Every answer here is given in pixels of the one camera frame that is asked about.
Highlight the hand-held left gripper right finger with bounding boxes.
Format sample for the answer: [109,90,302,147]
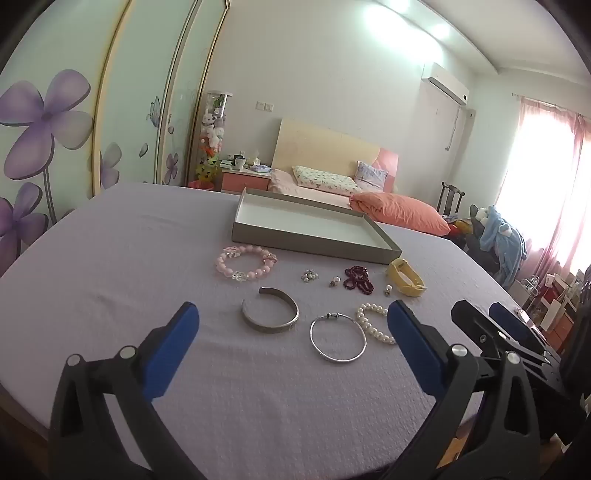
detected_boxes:
[383,300,543,480]

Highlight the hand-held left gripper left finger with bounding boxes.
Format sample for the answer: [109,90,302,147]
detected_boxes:
[48,302,218,480]

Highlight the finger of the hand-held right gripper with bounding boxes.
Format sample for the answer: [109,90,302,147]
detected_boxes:
[490,302,561,356]
[451,300,559,370]

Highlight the white pearl bracelet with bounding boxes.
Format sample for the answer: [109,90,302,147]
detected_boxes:
[355,302,398,345]

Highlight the yellow wrist watch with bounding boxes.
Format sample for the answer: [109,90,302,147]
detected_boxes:
[386,258,428,297]

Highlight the thin silver bangle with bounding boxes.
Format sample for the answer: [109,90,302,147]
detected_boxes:
[309,313,368,364]

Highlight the wide silver cuff bangle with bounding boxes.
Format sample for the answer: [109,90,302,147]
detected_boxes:
[241,287,300,333]

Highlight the pink bead bracelet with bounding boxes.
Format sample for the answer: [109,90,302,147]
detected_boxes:
[215,246,279,283]

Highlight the grey cardboard tray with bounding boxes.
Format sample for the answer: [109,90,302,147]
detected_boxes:
[231,187,403,265]

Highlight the black office chair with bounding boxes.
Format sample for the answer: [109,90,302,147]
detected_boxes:
[464,205,511,283]

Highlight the blue plush robe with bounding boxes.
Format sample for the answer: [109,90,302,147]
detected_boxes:
[478,205,527,282]

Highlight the dark wooden chair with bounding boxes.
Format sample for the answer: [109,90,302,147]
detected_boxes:
[436,181,465,217]

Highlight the orange folded duvet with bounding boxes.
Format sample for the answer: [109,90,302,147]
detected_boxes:
[349,191,452,237]

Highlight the pink curtain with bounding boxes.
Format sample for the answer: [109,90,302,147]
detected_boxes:
[496,95,591,287]

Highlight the purple printed pillow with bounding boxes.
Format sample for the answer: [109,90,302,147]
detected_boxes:
[355,161,389,191]

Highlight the pink and white nightstand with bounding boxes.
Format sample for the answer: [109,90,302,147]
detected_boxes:
[220,166,273,192]

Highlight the white printed pillow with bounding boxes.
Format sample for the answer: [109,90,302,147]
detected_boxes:
[292,165,363,195]

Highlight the bed with pink sheet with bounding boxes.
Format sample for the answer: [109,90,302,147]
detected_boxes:
[268,168,361,209]

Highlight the clear plush toy display tube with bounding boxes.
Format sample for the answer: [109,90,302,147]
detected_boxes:
[196,91,233,185]

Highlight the cream and pink headboard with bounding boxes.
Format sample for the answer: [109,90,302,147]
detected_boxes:
[271,118,400,195]

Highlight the white air conditioner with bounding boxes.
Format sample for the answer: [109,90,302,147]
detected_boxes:
[422,62,471,106]

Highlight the flower printed wardrobe doors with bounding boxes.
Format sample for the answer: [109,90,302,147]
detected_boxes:
[0,0,232,278]

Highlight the dark red bead bracelet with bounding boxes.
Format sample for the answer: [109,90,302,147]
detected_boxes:
[342,265,375,295]

